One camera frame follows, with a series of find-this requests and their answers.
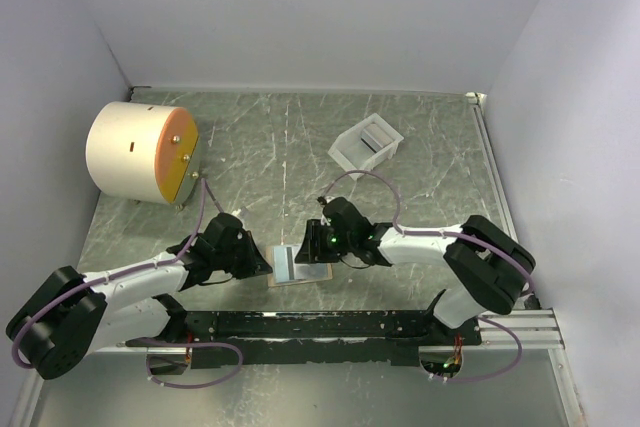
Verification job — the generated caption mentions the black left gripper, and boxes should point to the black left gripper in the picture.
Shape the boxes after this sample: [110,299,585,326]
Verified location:
[213,230,273,279]

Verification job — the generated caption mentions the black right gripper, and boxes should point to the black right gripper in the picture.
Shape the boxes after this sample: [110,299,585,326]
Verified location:
[295,219,355,264]

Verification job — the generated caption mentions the beige leather card holder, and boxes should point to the beige leather card holder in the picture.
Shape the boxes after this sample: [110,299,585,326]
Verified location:
[267,246,333,287]

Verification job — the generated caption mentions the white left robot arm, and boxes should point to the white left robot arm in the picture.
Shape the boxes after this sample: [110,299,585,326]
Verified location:
[6,213,272,380]

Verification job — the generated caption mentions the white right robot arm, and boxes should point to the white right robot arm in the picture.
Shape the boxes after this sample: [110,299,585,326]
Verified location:
[295,197,536,345]

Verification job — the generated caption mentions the white plastic card tray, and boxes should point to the white plastic card tray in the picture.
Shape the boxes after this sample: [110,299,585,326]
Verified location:
[328,113,404,180]

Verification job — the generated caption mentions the cream cylindrical drawer cabinet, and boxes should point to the cream cylindrical drawer cabinet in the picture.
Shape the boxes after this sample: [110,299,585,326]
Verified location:
[85,102,201,205]

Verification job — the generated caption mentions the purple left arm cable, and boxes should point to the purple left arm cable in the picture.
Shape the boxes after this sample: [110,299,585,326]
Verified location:
[11,179,236,371]

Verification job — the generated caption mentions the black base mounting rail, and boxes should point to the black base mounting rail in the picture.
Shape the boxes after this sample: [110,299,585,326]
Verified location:
[124,310,484,371]

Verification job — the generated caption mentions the aluminium frame extrusion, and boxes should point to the aluminium frame extrusion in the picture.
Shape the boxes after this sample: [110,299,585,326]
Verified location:
[39,91,565,351]

